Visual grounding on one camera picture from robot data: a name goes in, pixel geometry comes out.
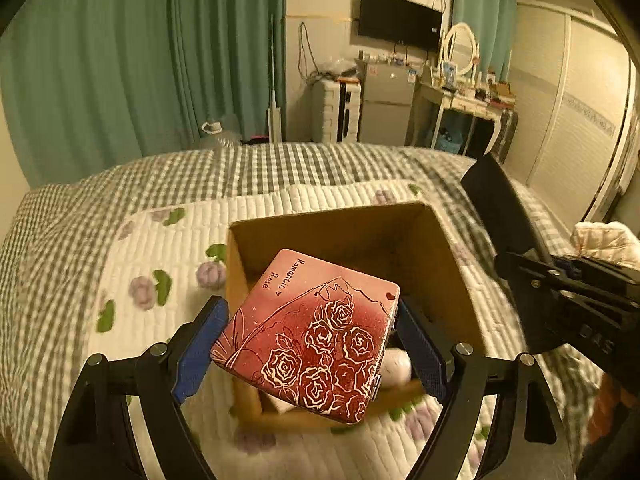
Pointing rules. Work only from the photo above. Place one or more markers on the white oval mirror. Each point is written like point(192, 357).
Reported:
point(460, 50)

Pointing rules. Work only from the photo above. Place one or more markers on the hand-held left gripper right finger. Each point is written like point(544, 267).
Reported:
point(422, 355)

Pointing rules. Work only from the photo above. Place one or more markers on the white ribbed suitcase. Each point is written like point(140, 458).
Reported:
point(332, 110)

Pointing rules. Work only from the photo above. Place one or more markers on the narrow green curtain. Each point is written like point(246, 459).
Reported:
point(485, 5)

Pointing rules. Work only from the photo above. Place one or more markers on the white cylindrical plug device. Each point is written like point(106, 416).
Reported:
point(400, 370)

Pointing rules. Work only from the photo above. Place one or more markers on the white dressing table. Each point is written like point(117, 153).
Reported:
point(465, 105)

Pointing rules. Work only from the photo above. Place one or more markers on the clear plastic bottle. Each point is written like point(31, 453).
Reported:
point(217, 135)

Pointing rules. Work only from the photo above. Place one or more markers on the cardboard box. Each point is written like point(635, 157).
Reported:
point(350, 240)

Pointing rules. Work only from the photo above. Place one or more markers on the white square adapter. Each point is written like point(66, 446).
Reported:
point(280, 402)

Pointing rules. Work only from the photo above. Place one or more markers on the blue bag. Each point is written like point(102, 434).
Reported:
point(447, 140)

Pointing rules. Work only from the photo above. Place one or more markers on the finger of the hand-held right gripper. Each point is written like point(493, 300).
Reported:
point(500, 205)
point(570, 267)

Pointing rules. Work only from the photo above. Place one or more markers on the wide green curtain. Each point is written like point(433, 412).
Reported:
point(125, 60)

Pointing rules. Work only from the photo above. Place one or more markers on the black wall television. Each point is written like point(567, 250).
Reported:
point(400, 20)

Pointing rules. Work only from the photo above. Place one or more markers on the cream quilted jacket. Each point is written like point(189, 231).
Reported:
point(605, 240)

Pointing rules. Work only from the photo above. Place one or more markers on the white pole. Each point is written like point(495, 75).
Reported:
point(274, 120)

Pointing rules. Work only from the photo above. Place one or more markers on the grey checkered duvet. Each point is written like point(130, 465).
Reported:
point(60, 240)

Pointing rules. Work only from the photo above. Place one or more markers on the white floral quilted mat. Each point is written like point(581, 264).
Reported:
point(165, 240)

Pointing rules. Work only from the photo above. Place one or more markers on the person's right hand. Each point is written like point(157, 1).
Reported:
point(605, 410)

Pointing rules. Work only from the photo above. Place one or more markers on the clear plastic bag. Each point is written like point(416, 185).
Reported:
point(340, 67)

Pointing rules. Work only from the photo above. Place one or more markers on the grey small fridge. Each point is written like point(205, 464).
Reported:
point(385, 105)

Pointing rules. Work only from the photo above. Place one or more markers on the red rose print tin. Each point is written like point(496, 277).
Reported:
point(310, 340)

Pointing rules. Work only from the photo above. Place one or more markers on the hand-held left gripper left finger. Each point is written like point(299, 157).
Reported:
point(197, 355)

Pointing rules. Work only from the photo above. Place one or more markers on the white slatted wardrobe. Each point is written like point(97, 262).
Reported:
point(570, 110)

